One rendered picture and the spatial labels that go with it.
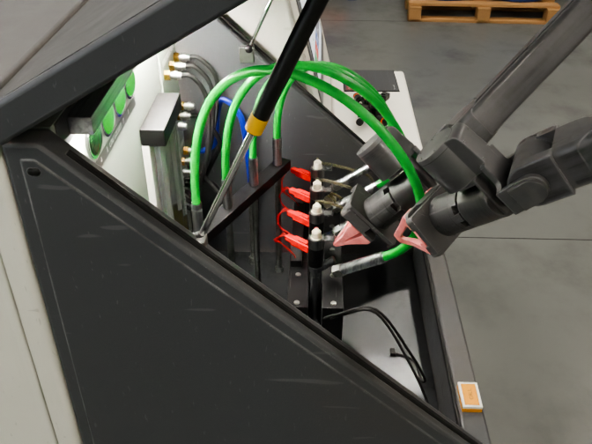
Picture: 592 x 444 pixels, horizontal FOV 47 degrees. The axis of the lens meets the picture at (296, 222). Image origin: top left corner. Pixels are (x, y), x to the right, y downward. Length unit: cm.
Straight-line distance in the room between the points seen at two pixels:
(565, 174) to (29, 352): 67
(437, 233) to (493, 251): 217
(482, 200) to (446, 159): 7
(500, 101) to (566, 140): 30
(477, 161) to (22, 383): 63
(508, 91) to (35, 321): 73
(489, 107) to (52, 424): 77
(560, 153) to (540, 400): 176
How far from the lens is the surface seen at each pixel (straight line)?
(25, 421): 102
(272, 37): 137
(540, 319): 278
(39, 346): 90
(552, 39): 112
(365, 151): 103
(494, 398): 244
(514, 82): 109
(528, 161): 80
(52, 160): 73
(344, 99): 92
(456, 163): 82
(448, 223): 89
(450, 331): 122
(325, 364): 85
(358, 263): 104
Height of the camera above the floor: 177
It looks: 34 degrees down
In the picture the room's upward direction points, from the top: straight up
